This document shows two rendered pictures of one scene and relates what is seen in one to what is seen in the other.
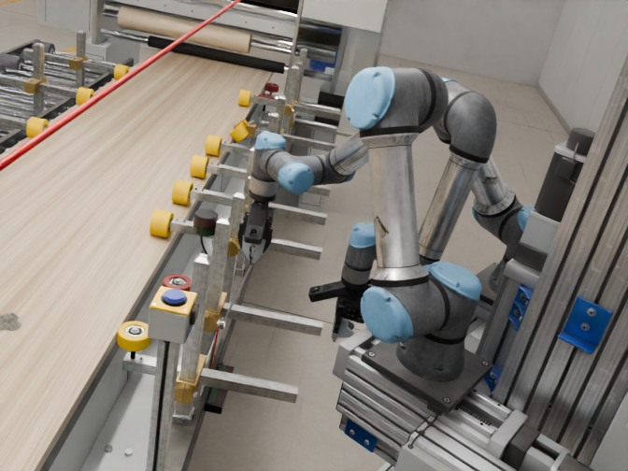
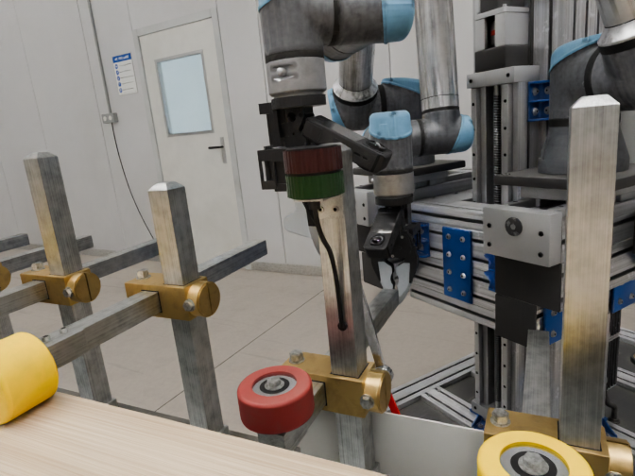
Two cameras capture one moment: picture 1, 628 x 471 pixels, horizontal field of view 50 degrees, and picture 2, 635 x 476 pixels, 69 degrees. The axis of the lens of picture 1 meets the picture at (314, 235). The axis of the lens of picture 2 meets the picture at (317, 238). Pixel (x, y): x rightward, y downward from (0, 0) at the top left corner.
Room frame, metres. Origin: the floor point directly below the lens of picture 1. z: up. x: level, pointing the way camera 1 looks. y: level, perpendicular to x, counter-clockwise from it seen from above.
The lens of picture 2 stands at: (1.29, 0.70, 1.17)
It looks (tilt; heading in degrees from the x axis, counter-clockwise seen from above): 14 degrees down; 298
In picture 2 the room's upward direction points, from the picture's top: 6 degrees counter-clockwise
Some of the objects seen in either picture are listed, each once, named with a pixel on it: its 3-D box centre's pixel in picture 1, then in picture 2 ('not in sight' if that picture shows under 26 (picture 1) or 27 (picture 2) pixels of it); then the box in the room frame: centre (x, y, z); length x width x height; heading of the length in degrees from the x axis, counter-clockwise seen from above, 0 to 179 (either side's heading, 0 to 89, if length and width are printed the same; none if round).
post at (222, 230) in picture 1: (213, 296); (347, 341); (1.51, 0.23, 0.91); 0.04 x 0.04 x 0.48; 1
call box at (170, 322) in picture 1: (172, 316); not in sight; (1.00, 0.22, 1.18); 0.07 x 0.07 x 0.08; 1
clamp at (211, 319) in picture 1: (211, 310); (334, 384); (1.53, 0.23, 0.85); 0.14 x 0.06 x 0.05; 1
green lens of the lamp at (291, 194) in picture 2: (205, 226); (315, 183); (1.51, 0.28, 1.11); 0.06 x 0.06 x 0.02
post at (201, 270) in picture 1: (192, 344); (582, 349); (1.26, 0.23, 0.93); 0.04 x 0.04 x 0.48; 1
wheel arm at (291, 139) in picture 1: (295, 140); not in sight; (2.80, 0.17, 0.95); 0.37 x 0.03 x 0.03; 91
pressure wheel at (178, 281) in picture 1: (176, 297); (280, 426); (1.55, 0.34, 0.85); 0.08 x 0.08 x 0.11
